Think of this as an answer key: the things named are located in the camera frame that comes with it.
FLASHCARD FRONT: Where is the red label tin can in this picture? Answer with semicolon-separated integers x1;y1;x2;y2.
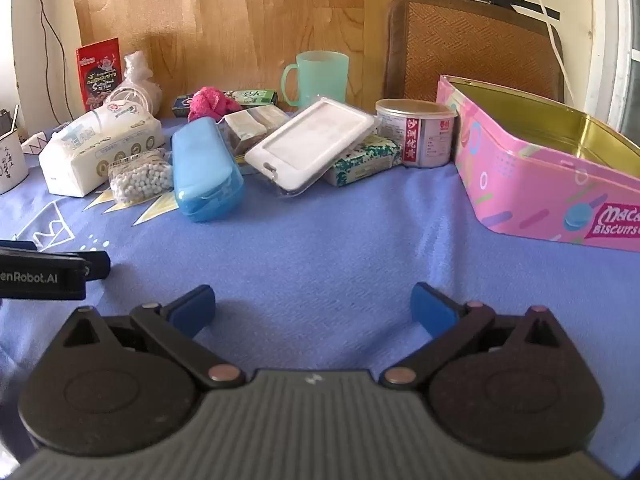
375;98;457;169

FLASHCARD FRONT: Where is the white cable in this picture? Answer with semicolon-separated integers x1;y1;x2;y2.
519;0;577;106

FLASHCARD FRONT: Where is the white card holder package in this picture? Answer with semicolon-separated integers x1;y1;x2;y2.
244;97;381;200

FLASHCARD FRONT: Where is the red snack pouch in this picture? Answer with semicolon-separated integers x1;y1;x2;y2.
76;37;122;113

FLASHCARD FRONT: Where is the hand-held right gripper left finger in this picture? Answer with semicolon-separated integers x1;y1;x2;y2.
60;284;246;389

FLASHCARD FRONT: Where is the white tissue pack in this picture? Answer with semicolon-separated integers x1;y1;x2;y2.
38;101;166;198

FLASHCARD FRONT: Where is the blue plastic case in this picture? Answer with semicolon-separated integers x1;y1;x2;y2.
171;116;246;223

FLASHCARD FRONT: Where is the green patterned tissue packet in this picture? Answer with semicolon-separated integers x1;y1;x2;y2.
322;132;404;189

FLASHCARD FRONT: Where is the pink towel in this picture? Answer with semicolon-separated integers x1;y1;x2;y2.
187;87;244;122

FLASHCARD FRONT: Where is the black cable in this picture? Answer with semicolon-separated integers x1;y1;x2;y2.
30;0;77;126

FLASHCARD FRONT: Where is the clear pack of brown snacks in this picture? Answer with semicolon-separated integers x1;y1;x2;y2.
220;105;292;162

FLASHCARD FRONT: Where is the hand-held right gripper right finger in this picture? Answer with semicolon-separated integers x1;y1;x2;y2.
382;282;574;387

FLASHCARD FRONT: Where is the green plastic mug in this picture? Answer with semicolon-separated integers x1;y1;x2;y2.
281;51;350;110

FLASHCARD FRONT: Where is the toothpaste box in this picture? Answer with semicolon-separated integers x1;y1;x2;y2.
172;89;279;119

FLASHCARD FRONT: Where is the wooden board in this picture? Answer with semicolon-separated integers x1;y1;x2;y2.
72;0;416;117

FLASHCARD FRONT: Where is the white ceramic mug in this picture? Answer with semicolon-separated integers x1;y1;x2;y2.
0;107;30;196

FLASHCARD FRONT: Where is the bag of white beads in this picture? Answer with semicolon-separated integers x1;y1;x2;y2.
108;149;175;206

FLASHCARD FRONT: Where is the blue printed tablecloth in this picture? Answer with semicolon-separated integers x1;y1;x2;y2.
0;105;640;480

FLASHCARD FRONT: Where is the brown woven tray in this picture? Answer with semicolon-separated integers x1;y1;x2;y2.
384;0;566;107

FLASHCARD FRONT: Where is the pink biscuit tin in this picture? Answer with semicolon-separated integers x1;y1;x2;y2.
436;75;640;254

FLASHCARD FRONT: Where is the clear bag of paper bowls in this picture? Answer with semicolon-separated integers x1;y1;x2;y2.
107;51;164;117

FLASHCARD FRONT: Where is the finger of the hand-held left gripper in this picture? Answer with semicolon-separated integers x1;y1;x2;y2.
82;250;112;282

